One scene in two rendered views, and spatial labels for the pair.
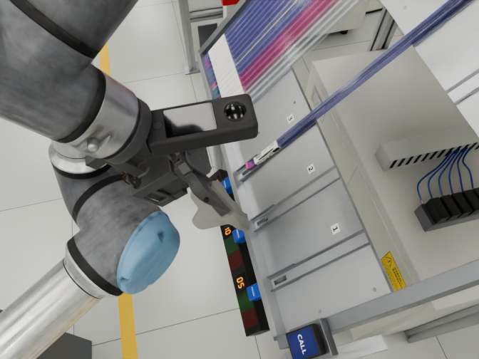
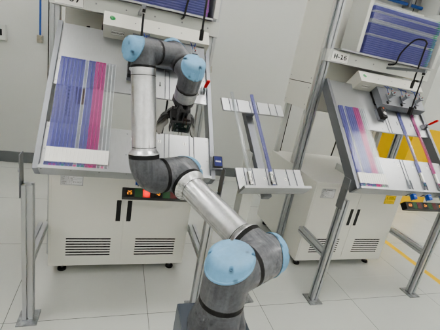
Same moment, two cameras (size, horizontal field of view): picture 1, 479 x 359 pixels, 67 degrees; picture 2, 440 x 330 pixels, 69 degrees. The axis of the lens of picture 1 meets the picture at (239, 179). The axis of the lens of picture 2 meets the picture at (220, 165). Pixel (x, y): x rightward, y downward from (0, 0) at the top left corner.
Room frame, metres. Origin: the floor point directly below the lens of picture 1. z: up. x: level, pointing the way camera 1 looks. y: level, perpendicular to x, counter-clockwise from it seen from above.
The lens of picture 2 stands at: (0.18, 1.23, 1.20)
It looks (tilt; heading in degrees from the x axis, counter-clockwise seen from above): 18 degrees down; 264
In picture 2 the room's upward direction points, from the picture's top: 11 degrees clockwise
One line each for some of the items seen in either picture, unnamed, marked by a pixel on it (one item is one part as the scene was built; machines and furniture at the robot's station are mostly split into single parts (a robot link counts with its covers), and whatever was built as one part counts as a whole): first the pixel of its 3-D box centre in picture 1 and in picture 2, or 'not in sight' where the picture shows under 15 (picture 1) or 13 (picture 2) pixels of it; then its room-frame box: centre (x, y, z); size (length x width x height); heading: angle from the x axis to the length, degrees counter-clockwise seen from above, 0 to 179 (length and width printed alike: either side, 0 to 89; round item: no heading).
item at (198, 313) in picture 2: not in sight; (219, 311); (0.04, 0.57, 0.60); 0.15 x 0.15 x 0.10
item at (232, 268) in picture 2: not in sight; (229, 272); (0.04, 0.56, 0.72); 0.13 x 0.12 x 0.14; 41
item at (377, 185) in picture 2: not in sight; (352, 173); (-0.92, -0.78, 0.65); 1.01 x 0.73 x 1.29; 104
